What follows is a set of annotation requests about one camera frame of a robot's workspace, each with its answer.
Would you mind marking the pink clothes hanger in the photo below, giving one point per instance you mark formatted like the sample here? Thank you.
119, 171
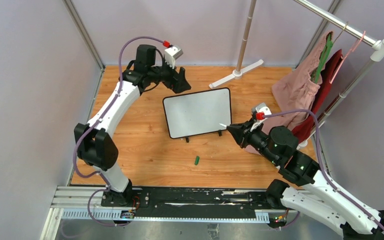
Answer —
351, 50

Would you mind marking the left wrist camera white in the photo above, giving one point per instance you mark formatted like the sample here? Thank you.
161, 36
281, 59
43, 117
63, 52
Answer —
171, 54

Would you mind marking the pink garment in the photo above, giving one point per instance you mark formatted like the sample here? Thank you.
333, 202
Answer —
296, 91

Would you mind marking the metal clothes rack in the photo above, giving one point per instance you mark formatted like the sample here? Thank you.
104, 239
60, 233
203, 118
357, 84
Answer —
327, 17

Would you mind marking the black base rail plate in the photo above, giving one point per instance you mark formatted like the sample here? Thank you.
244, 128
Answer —
275, 206

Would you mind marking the green clothes hanger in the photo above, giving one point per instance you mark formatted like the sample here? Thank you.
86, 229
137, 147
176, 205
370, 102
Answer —
323, 57

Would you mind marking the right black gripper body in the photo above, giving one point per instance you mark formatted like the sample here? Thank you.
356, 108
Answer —
257, 138

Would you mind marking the dark red garment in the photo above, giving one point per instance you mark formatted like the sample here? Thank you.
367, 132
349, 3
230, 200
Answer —
303, 131

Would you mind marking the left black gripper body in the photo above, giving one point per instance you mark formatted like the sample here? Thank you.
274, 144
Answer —
164, 74

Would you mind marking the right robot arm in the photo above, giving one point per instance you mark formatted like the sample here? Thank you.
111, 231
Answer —
305, 188

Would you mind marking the green marker cap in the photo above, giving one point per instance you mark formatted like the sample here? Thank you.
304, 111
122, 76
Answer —
197, 160

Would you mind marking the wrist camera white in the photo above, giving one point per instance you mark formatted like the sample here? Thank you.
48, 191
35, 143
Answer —
171, 54
259, 113

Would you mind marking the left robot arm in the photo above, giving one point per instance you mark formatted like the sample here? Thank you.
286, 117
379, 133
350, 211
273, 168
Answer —
94, 139

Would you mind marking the small whiteboard black frame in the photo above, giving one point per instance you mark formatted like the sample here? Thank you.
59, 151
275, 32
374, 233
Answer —
197, 113

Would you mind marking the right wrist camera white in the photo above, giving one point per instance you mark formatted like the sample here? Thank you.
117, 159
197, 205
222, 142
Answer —
259, 113

